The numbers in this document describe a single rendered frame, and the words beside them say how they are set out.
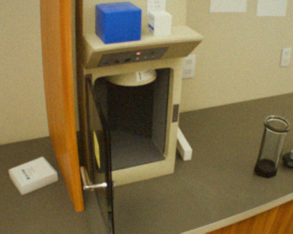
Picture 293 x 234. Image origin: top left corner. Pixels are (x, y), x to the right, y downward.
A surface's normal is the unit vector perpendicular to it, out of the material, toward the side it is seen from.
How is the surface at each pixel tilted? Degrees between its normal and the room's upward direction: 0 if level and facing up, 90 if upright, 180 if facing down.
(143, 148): 0
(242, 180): 0
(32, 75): 90
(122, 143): 0
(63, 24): 90
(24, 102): 90
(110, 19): 90
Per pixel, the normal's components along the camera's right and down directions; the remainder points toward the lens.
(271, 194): 0.04, -0.86
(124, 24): 0.37, 0.48
